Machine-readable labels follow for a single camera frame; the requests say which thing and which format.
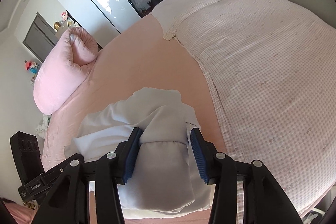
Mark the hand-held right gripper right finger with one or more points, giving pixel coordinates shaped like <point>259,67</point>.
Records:
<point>199,158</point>

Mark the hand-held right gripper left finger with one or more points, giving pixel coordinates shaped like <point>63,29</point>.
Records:
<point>132,154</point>

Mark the white dress with navy trim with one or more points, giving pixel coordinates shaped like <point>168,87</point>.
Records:
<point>147,150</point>

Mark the pile of white clothes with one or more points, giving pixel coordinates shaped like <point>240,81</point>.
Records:
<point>43,125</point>

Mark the pink bed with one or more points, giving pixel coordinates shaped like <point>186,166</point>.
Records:
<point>147,64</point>

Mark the pink checkered pillow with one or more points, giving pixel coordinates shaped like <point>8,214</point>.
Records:
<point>262,82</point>

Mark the red and blue plush toy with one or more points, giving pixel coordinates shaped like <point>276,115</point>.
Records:
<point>31,66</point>

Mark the pink rolled duvet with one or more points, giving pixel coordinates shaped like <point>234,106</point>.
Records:
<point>65,69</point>

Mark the grey door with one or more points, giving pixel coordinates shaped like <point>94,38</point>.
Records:
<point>39,39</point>

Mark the gold jar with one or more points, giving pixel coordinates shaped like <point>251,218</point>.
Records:
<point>57,25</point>

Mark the pink patterned quilt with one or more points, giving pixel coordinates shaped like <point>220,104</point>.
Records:
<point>189,6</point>

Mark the pink plush doll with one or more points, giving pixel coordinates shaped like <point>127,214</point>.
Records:
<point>63,15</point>

